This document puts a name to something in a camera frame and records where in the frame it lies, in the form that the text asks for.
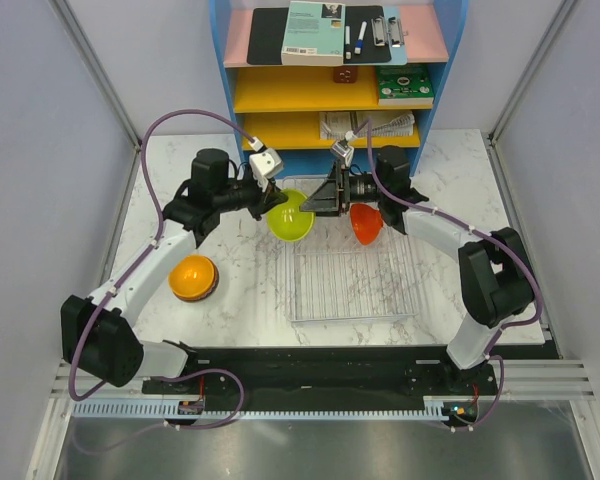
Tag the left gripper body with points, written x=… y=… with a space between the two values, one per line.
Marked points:
x=257 y=201

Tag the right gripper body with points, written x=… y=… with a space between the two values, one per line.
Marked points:
x=345 y=188

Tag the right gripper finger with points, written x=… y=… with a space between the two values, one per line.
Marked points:
x=328 y=189
x=318 y=206

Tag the lime green bowl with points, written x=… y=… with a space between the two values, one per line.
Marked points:
x=287 y=221

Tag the red orange bowl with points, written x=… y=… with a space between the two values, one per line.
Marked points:
x=366 y=222

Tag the yellow orange bowl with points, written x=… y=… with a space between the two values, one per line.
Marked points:
x=192 y=275

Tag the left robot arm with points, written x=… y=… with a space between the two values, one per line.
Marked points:
x=97 y=330

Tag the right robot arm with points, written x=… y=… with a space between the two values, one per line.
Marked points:
x=496 y=279

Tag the folded newspaper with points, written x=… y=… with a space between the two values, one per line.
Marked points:
x=385 y=124

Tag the blue shelf unit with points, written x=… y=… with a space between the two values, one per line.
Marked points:
x=280 y=104

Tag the brown small box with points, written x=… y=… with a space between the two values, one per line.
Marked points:
x=345 y=74

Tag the green book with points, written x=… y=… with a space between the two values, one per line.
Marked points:
x=407 y=85

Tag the red patterned bowl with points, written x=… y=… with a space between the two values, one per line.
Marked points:
x=201 y=296

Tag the white marker black cap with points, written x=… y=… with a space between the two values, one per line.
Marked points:
x=347 y=43

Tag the white marker blue cap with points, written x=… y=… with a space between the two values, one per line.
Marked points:
x=360 y=39

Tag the teal book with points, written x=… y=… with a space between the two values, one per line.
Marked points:
x=314 y=34

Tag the black mat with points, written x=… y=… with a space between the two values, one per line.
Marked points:
x=267 y=32

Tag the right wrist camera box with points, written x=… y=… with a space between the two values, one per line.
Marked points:
x=343 y=152

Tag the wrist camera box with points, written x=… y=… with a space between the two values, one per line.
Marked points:
x=343 y=152
x=265 y=165

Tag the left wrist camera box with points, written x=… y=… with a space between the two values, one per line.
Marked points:
x=265 y=165

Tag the white wire dish rack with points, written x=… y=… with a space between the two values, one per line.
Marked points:
x=330 y=277

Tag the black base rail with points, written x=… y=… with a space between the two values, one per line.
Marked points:
x=331 y=379

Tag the white cable duct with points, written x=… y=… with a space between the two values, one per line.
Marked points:
x=172 y=409

